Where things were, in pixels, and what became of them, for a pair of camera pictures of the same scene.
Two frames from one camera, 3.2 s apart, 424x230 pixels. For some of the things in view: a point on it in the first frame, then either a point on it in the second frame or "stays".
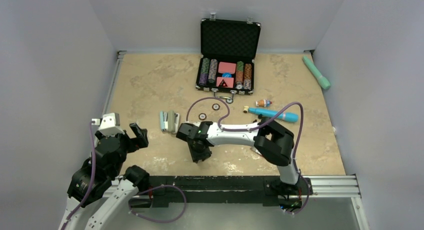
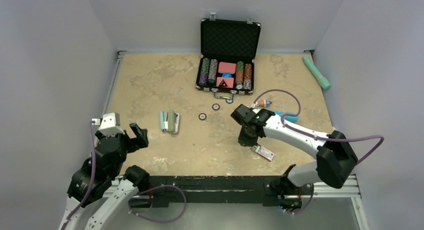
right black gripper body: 198,153 -> 245,137
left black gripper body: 128,144 stays
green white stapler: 173,121 stays
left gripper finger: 141,135 stays
